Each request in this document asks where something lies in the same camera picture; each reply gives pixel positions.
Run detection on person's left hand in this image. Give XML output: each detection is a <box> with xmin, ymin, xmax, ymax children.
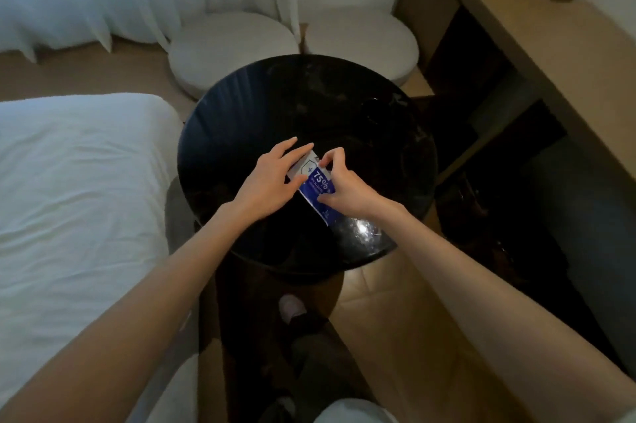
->
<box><xmin>233</xmin><ymin>137</ymin><xmax>315</xmax><ymax>228</ymax></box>

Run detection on person's right hand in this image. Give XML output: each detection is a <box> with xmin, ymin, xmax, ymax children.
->
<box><xmin>317</xmin><ymin>148</ymin><xmax>398</xmax><ymax>222</ymax></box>

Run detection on white blue wipes packet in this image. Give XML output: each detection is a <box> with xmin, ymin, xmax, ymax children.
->
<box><xmin>287</xmin><ymin>149</ymin><xmax>339</xmax><ymax>228</ymax></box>

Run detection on person's left forearm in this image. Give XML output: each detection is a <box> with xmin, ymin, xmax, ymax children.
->
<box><xmin>0</xmin><ymin>204</ymin><xmax>259</xmax><ymax>423</ymax></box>

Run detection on person's right forearm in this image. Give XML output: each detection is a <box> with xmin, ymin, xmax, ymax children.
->
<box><xmin>372</xmin><ymin>204</ymin><xmax>636</xmax><ymax>423</ymax></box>

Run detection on black round table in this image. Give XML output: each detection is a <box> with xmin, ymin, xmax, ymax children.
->
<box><xmin>177</xmin><ymin>53</ymin><xmax>438</xmax><ymax>285</ymax></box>

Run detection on black glossy ashtray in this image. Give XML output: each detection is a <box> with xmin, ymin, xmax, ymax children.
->
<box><xmin>360</xmin><ymin>95</ymin><xmax>394</xmax><ymax>116</ymax></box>

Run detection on white right sneaker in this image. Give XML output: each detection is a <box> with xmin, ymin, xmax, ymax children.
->
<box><xmin>278</xmin><ymin>294</ymin><xmax>308</xmax><ymax>325</ymax></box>

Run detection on round grey seat cushion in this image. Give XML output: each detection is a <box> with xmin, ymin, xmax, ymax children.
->
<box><xmin>303</xmin><ymin>8</ymin><xmax>420</xmax><ymax>88</ymax></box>
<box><xmin>168</xmin><ymin>11</ymin><xmax>301</xmax><ymax>100</ymax></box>

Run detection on dark trousers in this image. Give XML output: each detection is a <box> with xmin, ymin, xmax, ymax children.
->
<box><xmin>258</xmin><ymin>308</ymin><xmax>378</xmax><ymax>423</ymax></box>

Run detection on white bed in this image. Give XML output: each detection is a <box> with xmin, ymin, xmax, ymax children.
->
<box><xmin>0</xmin><ymin>92</ymin><xmax>199</xmax><ymax>423</ymax></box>

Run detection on white shirt sleeve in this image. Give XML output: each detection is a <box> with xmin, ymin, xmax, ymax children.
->
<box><xmin>313</xmin><ymin>397</ymin><xmax>398</xmax><ymax>423</ymax></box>

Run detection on wooden built-in desk unit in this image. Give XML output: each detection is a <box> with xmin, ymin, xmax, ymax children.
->
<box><xmin>395</xmin><ymin>0</ymin><xmax>636</xmax><ymax>190</ymax></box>

